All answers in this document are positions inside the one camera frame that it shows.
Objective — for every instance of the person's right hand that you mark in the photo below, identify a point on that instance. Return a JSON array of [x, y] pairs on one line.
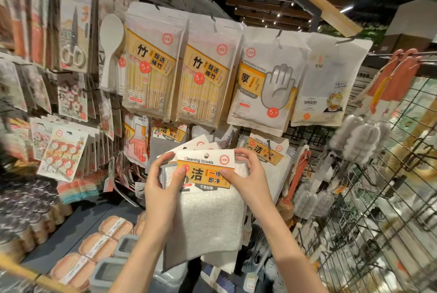
[[256, 190]]

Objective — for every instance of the person's left hand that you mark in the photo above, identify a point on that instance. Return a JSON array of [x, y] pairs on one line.
[[157, 200]]

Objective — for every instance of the person's right thumb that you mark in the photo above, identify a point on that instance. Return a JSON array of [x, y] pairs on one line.
[[234, 177]]

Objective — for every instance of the person's left thumb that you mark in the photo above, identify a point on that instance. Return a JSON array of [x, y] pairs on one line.
[[177, 181]]

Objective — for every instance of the grey cleaning towel pack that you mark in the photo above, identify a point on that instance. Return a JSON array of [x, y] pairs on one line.
[[208, 221]]

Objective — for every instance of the person's left forearm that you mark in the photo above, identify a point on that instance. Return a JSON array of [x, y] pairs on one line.
[[141, 262]]

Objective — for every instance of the person's right forearm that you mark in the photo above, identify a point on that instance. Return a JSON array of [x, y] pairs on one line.
[[290, 258]]

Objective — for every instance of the hanging cleaning towel pack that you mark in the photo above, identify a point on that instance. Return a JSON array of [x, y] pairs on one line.
[[273, 163], [169, 135]]

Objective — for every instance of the white card towel pack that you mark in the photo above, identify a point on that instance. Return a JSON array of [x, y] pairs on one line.
[[194, 142]]

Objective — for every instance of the household gloves pack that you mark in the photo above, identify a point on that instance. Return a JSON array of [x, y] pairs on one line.
[[136, 142]]

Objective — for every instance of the orange sponge pack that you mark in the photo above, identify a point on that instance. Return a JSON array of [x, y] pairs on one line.
[[73, 270], [97, 246], [116, 227]]

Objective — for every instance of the grey plastic container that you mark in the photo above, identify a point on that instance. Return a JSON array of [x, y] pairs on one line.
[[126, 245], [105, 274]]

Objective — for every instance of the white sponge bottle brushes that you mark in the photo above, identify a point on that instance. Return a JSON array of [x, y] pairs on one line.
[[312, 200]]

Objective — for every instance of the stack of pastel cloths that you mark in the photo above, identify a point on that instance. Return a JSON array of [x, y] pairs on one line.
[[80, 188]]

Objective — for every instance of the disposable gloves pouch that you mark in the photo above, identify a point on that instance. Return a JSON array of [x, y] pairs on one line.
[[269, 84]]

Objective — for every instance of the bamboo sticks pouch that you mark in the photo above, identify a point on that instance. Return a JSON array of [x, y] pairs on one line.
[[152, 70], [205, 81]]

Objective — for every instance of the carded pack of red clips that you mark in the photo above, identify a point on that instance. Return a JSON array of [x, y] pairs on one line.
[[63, 156]]

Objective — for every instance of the white pouch with cartoon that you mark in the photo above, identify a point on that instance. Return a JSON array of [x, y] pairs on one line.
[[327, 81]]

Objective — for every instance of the row of lidded jars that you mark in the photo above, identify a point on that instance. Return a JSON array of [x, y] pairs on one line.
[[27, 214]]

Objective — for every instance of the white rice spoon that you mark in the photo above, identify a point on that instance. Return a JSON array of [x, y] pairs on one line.
[[110, 40]]

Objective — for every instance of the carded scissors pack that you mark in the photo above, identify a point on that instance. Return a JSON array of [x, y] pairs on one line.
[[75, 29]]

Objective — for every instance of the row of hanging carded packets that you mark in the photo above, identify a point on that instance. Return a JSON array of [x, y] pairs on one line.
[[27, 19]]

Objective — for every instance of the yellow shelf rail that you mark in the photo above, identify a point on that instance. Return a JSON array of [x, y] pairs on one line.
[[27, 274]]

